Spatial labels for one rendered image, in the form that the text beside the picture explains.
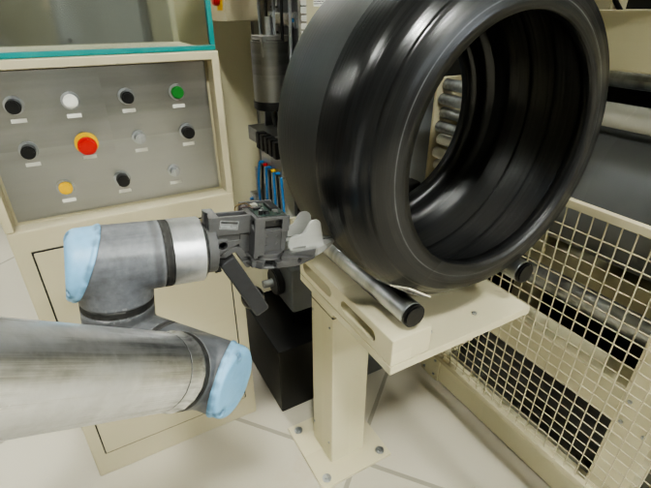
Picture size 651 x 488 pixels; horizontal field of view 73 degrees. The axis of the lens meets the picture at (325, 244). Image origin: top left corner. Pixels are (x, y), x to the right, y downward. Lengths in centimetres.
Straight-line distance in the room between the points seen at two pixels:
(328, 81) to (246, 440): 137
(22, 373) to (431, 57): 51
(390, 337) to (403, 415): 105
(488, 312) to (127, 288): 70
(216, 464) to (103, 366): 132
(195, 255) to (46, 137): 71
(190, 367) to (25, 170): 85
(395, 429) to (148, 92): 137
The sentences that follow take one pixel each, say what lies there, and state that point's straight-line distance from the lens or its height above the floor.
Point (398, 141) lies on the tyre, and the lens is 58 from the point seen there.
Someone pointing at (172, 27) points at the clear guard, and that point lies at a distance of 120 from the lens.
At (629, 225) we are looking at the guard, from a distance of 103.
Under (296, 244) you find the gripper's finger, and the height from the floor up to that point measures 105.
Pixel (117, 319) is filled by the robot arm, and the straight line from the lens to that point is 60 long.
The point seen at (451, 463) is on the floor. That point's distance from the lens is 172.
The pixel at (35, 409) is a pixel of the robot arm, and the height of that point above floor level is 112.
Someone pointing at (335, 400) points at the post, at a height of 30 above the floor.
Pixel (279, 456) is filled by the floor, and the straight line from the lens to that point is 168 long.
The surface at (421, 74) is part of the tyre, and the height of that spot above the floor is 129.
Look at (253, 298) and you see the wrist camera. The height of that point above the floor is 98.
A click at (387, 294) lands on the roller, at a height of 92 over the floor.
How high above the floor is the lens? 136
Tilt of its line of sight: 28 degrees down
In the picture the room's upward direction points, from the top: straight up
